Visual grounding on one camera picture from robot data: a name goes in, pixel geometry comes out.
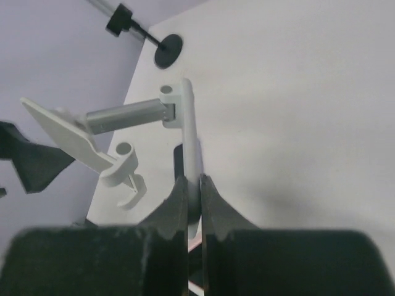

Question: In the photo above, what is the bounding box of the black round-base clamp stand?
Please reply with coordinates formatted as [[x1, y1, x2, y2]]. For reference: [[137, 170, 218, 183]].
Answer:
[[105, 2, 183, 69]]

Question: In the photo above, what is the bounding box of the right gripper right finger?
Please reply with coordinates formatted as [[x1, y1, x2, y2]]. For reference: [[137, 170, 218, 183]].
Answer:
[[201, 175, 389, 295]]

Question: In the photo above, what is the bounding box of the white folding phone stand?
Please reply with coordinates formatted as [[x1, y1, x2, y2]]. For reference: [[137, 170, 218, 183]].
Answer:
[[21, 78, 202, 238]]

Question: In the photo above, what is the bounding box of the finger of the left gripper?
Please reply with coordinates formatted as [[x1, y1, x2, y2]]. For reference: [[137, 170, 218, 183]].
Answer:
[[1, 121, 75, 194]]

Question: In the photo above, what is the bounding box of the purple case phone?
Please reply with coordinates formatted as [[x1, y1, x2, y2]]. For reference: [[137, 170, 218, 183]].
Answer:
[[173, 144, 184, 180]]

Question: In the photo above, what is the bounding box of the pink case phone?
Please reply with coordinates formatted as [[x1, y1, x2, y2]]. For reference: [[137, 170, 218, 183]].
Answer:
[[188, 232, 204, 295]]

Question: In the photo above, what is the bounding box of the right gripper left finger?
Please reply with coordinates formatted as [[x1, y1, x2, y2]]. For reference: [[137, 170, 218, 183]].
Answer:
[[1, 176, 189, 295]]

